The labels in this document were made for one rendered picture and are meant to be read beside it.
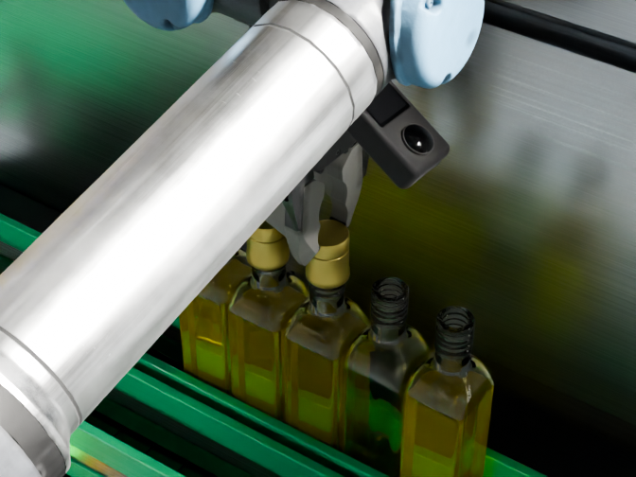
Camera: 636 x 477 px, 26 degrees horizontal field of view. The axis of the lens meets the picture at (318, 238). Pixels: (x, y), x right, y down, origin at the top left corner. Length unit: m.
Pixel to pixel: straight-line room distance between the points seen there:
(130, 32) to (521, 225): 0.44
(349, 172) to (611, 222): 0.21
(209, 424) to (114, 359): 0.59
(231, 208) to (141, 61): 0.69
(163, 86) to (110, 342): 0.73
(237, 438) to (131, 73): 0.38
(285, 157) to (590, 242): 0.47
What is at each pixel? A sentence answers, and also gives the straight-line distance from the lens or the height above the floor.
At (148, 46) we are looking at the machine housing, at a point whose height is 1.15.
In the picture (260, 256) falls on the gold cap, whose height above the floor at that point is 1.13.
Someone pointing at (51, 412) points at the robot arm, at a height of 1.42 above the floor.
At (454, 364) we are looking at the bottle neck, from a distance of 1.07.
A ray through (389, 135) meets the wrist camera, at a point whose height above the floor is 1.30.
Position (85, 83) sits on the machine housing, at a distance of 1.43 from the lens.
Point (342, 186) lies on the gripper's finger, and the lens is 1.07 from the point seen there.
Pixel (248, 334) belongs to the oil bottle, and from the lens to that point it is 1.17.
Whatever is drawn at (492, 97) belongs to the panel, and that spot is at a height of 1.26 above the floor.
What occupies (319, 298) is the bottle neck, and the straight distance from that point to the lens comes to 1.11.
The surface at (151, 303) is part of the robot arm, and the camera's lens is 0.65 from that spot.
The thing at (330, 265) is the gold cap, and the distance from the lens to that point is 1.08.
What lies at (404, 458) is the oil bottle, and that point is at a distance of 1.15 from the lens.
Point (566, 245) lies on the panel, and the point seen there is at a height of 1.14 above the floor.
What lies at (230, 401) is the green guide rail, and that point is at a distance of 1.23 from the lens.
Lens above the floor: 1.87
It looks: 41 degrees down
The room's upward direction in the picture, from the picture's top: straight up
